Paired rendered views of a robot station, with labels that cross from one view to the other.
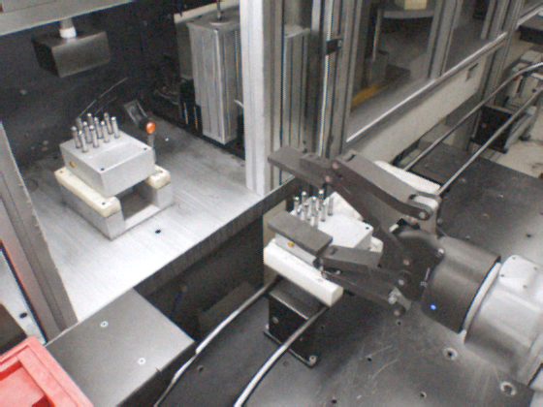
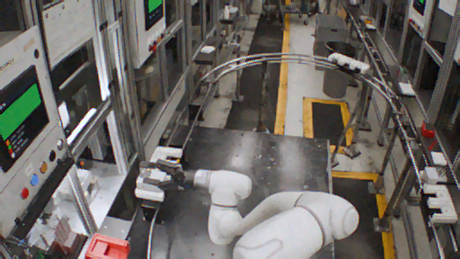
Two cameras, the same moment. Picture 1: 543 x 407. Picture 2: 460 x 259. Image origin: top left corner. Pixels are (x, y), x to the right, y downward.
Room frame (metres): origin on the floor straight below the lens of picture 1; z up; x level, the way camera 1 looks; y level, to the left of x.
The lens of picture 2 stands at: (-0.67, 0.26, 2.09)
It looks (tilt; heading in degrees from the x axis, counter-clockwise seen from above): 35 degrees down; 328
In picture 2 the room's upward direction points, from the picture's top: straight up
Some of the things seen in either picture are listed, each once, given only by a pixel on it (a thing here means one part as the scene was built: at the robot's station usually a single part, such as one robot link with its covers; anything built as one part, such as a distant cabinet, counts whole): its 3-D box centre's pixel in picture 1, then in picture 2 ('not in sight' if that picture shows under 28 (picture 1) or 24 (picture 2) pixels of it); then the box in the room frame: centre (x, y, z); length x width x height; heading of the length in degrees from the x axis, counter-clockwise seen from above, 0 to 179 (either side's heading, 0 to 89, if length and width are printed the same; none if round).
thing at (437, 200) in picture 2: not in sight; (435, 199); (-0.33, -1.29, 0.84); 0.37 x 0.14 x 0.10; 138
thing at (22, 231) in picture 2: not in sight; (44, 192); (0.20, 0.39, 1.37); 0.36 x 0.04 x 0.04; 138
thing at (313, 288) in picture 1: (357, 231); (160, 175); (0.66, -0.16, 0.84); 0.36 x 0.14 x 0.10; 138
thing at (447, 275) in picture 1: (431, 269); (184, 178); (0.29, -0.14, 1.12); 0.09 x 0.07 x 0.08; 48
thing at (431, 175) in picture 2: not in sight; (436, 174); (-0.24, -1.37, 0.92); 0.13 x 0.10 x 0.09; 48
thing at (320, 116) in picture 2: not in sight; (328, 122); (1.36, -2.26, 0.01); 1.00 x 0.55 x 0.01; 138
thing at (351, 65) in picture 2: not in sight; (349, 65); (1.09, -2.08, 0.84); 0.37 x 0.14 x 0.10; 16
